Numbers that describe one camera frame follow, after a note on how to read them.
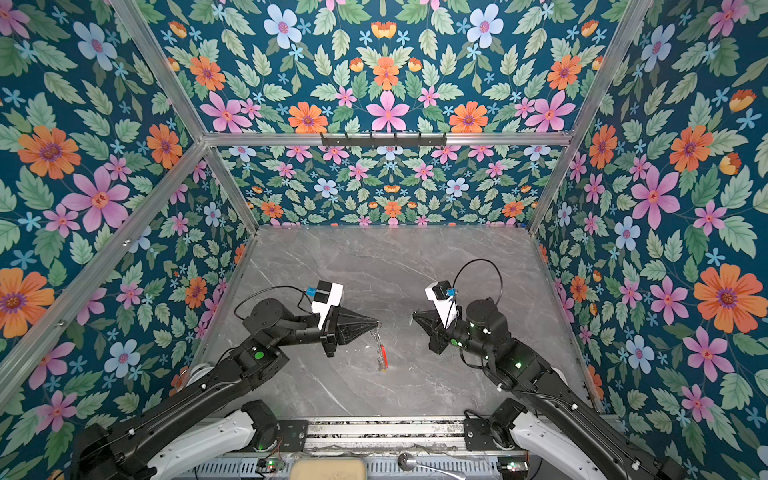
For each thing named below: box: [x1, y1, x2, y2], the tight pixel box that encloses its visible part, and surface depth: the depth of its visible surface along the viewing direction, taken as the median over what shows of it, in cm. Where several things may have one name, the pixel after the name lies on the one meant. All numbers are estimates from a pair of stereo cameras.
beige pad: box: [289, 457, 367, 480], surface depth 68 cm
